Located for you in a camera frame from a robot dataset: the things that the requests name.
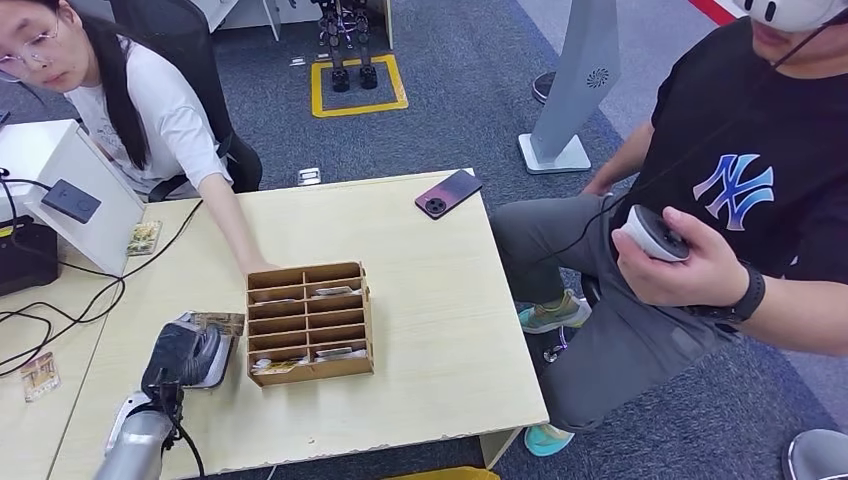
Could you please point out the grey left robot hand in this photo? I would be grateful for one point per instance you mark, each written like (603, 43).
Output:
(182, 354)

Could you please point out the headset person's right hand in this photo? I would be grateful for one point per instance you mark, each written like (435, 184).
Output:
(598, 187)

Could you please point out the headset person's left hand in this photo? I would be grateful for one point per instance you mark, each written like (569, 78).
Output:
(702, 278)

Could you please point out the person's left hand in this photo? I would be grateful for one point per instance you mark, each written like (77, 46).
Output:
(260, 267)

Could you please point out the white handheld controller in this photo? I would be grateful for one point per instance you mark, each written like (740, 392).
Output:
(652, 235)

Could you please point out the yellowish room key card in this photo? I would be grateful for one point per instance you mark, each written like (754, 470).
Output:
(288, 366)

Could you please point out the wooden card organizer box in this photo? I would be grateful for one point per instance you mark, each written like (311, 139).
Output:
(311, 372)

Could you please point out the headset person's right forearm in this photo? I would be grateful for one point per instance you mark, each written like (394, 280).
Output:
(629, 156)

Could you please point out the person's left forearm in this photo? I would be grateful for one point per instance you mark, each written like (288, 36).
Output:
(232, 222)

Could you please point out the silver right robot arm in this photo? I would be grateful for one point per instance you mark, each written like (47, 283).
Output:
(820, 457)

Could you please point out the headset person's left forearm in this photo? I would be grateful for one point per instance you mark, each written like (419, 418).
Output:
(802, 324)

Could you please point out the grey card reader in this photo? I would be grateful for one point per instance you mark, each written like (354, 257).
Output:
(225, 364)

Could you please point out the white grey card in organizer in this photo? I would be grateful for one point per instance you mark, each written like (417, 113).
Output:
(339, 354)

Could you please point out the brown picture card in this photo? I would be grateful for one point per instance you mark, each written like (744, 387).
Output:
(41, 378)

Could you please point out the person with VR headset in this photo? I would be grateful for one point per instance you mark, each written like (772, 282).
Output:
(729, 119)

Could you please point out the black flat card device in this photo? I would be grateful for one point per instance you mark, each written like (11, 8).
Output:
(71, 201)

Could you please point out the black wristwatch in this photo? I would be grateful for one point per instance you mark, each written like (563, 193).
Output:
(748, 295)

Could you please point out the silver floor socket plate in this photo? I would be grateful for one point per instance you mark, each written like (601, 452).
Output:
(309, 177)

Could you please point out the dark round floor object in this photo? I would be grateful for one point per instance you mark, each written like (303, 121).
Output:
(543, 87)

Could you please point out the white kiosk stand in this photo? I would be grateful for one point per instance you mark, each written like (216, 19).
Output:
(583, 73)

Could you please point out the green sneaker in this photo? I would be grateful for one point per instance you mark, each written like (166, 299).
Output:
(556, 314)

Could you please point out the dark purple smartphone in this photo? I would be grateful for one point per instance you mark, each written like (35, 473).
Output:
(450, 193)

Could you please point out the black box device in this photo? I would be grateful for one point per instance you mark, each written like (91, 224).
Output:
(26, 258)

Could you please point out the yellow floor tape square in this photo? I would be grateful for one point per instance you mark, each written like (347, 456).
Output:
(361, 110)

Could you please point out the small silver floor plate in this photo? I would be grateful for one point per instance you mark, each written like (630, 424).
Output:
(297, 61)

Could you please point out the black office chair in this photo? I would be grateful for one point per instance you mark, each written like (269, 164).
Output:
(192, 53)

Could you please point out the teal sneaker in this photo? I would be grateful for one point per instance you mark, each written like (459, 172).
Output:
(546, 440)

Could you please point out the black robot leg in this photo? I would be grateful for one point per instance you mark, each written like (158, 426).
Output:
(336, 53)
(366, 50)

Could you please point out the white angled desk stand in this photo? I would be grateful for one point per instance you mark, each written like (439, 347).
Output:
(53, 152)

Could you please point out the white furniture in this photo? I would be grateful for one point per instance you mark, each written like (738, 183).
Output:
(245, 10)

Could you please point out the white VR headset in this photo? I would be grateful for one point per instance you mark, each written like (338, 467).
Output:
(795, 12)

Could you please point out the yellow object under desk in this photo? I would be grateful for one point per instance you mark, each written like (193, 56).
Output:
(457, 474)

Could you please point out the eyeglasses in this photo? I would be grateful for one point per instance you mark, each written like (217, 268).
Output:
(33, 53)

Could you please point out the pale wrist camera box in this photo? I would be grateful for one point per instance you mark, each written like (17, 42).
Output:
(129, 414)

